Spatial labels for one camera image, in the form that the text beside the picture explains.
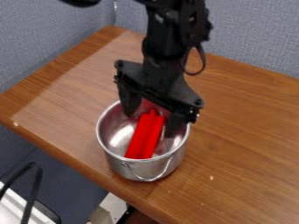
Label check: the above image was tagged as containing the red block object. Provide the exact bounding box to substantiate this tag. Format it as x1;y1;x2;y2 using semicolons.
126;109;165;159

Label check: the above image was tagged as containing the white box under table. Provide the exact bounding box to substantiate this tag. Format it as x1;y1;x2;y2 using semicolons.
0;189;62;224

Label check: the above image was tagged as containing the metal pot with handle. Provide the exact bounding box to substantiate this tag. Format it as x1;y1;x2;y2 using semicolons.
97;101;192;182

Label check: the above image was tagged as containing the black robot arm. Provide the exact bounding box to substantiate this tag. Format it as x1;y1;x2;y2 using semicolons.
115;0;213;137

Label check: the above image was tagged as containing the black cable under table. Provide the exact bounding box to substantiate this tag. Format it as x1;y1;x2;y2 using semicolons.
0;161;45;224

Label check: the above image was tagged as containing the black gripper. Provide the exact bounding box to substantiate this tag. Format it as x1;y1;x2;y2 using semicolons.
115;56;206;137

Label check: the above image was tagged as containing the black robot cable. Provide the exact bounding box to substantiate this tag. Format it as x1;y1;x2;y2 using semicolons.
182;43;209;77

